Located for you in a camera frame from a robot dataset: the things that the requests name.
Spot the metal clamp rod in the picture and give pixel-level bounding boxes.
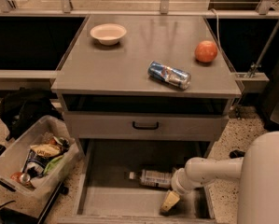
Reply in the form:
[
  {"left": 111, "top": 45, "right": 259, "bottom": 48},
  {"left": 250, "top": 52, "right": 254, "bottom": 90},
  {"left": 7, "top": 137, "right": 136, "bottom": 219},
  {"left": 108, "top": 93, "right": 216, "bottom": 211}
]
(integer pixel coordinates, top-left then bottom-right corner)
[{"left": 244, "top": 19, "right": 279, "bottom": 78}]

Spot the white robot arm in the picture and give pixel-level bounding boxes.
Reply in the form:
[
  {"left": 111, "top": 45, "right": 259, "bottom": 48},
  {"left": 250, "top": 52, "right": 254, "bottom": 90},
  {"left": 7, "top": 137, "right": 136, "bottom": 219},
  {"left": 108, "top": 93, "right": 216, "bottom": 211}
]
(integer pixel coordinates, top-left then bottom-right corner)
[{"left": 160, "top": 132, "right": 279, "bottom": 224}]

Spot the grey drawer cabinet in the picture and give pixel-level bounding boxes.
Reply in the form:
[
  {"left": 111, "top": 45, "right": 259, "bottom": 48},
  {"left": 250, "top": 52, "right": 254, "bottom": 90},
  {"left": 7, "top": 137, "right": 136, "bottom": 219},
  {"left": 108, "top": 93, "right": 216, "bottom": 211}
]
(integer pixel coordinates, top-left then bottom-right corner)
[{"left": 52, "top": 15, "right": 241, "bottom": 156}]

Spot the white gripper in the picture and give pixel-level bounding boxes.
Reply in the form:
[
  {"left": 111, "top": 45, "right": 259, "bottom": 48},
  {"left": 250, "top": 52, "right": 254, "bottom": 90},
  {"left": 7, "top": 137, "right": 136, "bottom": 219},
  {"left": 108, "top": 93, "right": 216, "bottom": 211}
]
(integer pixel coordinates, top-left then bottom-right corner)
[{"left": 160, "top": 168, "right": 203, "bottom": 212}]

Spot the yellow chip bag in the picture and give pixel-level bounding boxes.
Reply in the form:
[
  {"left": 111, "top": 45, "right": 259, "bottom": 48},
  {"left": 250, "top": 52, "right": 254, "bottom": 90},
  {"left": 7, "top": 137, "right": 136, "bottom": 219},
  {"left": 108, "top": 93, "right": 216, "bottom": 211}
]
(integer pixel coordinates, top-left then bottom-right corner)
[{"left": 31, "top": 144, "right": 62, "bottom": 158}]

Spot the clear plastic storage bin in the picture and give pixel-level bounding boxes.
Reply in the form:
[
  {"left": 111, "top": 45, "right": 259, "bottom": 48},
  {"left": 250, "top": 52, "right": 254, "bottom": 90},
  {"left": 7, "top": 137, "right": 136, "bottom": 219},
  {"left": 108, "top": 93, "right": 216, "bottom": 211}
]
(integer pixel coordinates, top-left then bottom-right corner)
[{"left": 0, "top": 116, "right": 79, "bottom": 217}]

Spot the grey open drawer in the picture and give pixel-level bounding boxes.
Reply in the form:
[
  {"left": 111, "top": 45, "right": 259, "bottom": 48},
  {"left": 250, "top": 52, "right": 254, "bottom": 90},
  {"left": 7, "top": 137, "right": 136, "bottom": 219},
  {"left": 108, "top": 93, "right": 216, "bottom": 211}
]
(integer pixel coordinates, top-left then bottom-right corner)
[{"left": 58, "top": 139, "right": 217, "bottom": 224}]

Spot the white cable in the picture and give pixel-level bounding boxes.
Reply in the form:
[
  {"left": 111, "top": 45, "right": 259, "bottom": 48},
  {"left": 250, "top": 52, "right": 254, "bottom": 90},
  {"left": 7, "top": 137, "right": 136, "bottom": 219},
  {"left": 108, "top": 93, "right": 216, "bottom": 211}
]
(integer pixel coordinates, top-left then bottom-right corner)
[{"left": 209, "top": 7, "right": 222, "bottom": 49}]

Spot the grey closed top drawer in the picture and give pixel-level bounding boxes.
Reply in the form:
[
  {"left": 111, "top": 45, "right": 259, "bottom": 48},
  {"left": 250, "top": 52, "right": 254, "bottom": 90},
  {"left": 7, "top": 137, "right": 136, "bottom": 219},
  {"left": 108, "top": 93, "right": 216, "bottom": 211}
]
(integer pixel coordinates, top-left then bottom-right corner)
[{"left": 64, "top": 112, "right": 229, "bottom": 142}]

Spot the red apple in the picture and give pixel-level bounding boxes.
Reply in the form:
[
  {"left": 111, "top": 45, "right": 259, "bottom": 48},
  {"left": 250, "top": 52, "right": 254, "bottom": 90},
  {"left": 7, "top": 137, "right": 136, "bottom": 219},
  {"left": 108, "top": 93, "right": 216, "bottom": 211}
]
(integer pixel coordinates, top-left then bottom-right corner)
[{"left": 195, "top": 40, "right": 217, "bottom": 63}]

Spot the crushed blue soda can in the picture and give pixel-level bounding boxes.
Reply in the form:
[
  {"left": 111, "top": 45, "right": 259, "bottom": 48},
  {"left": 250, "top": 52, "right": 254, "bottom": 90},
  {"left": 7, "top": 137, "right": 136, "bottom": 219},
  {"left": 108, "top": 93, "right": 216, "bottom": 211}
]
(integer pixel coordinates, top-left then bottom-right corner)
[{"left": 147, "top": 61, "right": 191, "bottom": 90}]

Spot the clear plastic water bottle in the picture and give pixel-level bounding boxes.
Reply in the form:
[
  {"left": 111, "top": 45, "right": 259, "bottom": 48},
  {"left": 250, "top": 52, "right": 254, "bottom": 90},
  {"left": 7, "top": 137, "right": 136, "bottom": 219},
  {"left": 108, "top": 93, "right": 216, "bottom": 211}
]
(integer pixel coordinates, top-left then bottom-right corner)
[{"left": 129, "top": 169, "right": 172, "bottom": 189}]

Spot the black office chair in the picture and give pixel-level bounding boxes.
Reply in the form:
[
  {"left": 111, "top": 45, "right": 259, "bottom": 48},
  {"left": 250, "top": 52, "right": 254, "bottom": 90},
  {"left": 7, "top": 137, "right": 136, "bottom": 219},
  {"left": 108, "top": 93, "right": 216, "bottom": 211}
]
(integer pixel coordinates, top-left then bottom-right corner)
[{"left": 256, "top": 61, "right": 279, "bottom": 132}]

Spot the black backpack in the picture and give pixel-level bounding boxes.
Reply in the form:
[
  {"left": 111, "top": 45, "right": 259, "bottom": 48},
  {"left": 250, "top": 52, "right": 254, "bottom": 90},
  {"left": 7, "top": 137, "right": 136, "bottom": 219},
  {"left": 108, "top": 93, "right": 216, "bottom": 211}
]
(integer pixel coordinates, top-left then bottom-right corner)
[{"left": 0, "top": 89, "right": 63, "bottom": 141}]

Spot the black drawer handle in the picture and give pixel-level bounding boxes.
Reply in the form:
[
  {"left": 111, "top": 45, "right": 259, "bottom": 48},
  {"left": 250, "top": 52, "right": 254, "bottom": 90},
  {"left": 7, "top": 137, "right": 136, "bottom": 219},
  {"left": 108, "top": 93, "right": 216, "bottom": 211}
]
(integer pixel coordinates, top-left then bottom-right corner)
[{"left": 132, "top": 121, "right": 160, "bottom": 130}]

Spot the white bowl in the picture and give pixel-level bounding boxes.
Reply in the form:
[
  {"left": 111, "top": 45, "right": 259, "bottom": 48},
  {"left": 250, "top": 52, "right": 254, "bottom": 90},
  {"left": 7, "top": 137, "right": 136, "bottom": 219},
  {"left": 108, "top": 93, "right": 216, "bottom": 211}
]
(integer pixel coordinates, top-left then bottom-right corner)
[{"left": 90, "top": 23, "right": 127, "bottom": 46}]

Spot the dark blue snack bag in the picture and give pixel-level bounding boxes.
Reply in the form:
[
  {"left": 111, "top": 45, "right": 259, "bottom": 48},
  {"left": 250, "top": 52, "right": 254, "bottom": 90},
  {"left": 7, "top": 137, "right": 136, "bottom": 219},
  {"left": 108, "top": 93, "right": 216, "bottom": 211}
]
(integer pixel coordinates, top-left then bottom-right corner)
[{"left": 22, "top": 149, "right": 49, "bottom": 178}]

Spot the red soda can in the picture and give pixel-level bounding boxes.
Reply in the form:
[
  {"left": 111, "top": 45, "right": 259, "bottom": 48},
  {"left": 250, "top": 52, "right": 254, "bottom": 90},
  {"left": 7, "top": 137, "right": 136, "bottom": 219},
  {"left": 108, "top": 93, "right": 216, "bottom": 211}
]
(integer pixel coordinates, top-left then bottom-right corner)
[{"left": 10, "top": 172, "right": 31, "bottom": 186}]

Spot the green snack packet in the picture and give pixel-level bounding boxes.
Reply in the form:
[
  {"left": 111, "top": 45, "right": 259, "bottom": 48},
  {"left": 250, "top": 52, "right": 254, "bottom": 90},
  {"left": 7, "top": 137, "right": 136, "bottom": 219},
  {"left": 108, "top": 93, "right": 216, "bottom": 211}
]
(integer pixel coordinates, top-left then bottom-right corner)
[{"left": 43, "top": 155, "right": 63, "bottom": 175}]

